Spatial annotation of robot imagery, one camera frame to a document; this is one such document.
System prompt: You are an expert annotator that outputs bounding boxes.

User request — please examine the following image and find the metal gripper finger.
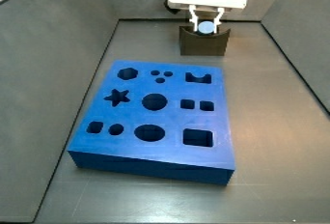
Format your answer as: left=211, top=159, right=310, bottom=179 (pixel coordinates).
left=212, top=8, right=224, bottom=26
left=188, top=5, right=199, bottom=26

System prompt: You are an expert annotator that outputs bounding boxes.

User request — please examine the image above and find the light blue oval cylinder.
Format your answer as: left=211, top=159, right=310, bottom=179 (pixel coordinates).
left=198, top=20, right=214, bottom=35

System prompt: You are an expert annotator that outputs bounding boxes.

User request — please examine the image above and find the black cradle fixture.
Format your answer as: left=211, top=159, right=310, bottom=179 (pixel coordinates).
left=179, top=26, right=231, bottom=56

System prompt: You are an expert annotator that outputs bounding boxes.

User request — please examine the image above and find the blue foam shape board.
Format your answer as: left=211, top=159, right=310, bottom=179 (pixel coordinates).
left=68, top=60, right=236, bottom=185

